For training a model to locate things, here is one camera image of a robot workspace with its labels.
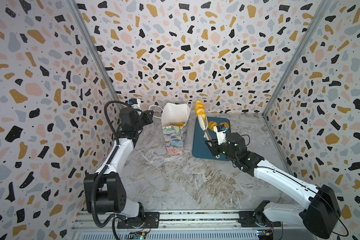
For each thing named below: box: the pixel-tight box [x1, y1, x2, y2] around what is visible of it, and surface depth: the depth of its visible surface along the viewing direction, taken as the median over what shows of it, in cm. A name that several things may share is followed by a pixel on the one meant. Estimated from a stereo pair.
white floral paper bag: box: [161, 102, 190, 154], surface depth 91 cm
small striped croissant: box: [195, 99, 207, 121], surface depth 82 cm
